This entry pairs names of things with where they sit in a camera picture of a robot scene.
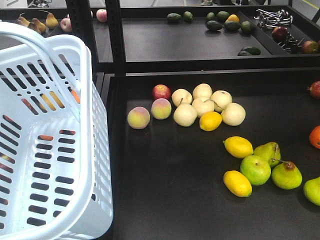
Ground light blue plastic basket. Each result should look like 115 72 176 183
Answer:
0 22 113 240

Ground peach right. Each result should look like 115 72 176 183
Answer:
151 98 172 120

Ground peach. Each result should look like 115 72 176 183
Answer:
127 106 151 130
151 98 172 120

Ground peach left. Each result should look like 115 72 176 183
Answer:
127 106 151 130

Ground white pear front left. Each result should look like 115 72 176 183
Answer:
173 98 198 127

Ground white pear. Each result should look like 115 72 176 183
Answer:
221 102 246 126
173 98 198 127

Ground red apple back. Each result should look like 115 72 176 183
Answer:
152 84 172 101

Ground lemon middle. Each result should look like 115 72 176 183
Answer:
199 111 222 132

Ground lemon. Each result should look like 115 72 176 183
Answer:
223 170 252 198
223 136 254 159
199 111 222 132

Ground black wooden produce stand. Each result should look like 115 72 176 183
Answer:
0 4 320 240

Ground white pear front right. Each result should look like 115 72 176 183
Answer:
221 102 246 126

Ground lemon upper right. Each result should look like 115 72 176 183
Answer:
223 136 254 159

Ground lemon lower right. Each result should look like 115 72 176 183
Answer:
223 170 252 198

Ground green apple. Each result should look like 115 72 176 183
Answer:
240 155 272 186

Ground green pear with brown top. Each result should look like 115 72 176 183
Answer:
271 161 303 190

